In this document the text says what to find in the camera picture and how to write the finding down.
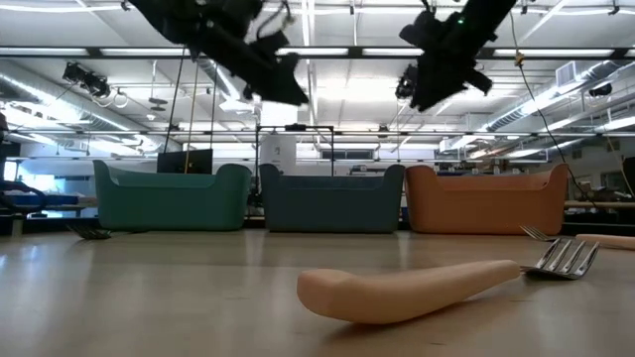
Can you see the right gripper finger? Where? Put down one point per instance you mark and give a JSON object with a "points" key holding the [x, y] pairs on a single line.
{"points": [[436, 89]]}

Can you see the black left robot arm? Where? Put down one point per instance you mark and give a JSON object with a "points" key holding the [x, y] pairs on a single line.
{"points": [[188, 17]]}

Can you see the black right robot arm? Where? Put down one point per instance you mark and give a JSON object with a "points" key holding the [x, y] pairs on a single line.
{"points": [[488, 12]]}

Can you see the black monitor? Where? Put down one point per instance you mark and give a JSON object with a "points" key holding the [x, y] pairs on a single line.
{"points": [[173, 161]]}

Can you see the orange plastic bin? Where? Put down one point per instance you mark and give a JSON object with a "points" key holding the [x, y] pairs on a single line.
{"points": [[486, 208]]}

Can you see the blue plastic bin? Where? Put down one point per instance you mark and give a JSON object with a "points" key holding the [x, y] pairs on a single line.
{"points": [[332, 208]]}

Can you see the green plastic bin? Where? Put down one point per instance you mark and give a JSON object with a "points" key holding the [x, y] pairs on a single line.
{"points": [[168, 203]]}

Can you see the black ceiling device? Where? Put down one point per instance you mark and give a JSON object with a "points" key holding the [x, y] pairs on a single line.
{"points": [[87, 79]]}

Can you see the black metal fork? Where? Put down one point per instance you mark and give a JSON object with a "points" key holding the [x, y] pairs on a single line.
{"points": [[91, 233]]}

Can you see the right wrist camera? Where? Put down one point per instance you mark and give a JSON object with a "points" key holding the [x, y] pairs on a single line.
{"points": [[406, 83]]}

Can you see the silver ceiling duct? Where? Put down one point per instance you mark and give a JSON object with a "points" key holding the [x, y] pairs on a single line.
{"points": [[49, 94]]}

